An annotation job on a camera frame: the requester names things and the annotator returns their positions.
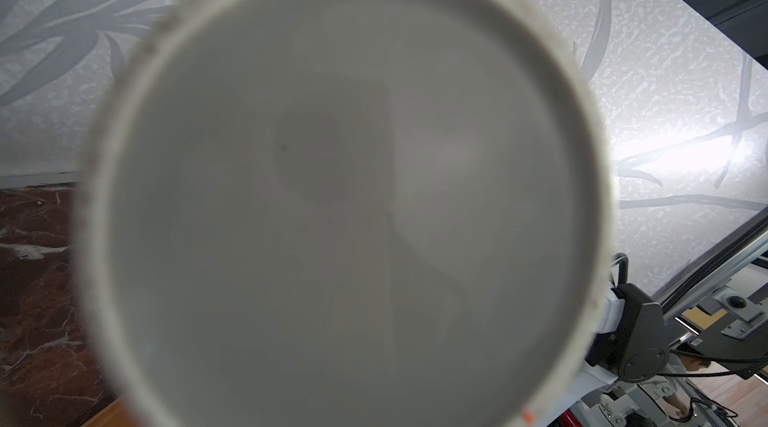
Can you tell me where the grey mug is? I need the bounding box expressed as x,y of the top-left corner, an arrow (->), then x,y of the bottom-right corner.
72,0 -> 615,426

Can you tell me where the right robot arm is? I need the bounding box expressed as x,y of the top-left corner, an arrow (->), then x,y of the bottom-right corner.
543,253 -> 669,426

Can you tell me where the orange rubber tray mat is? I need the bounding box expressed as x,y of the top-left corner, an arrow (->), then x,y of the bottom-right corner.
82,398 -> 140,427

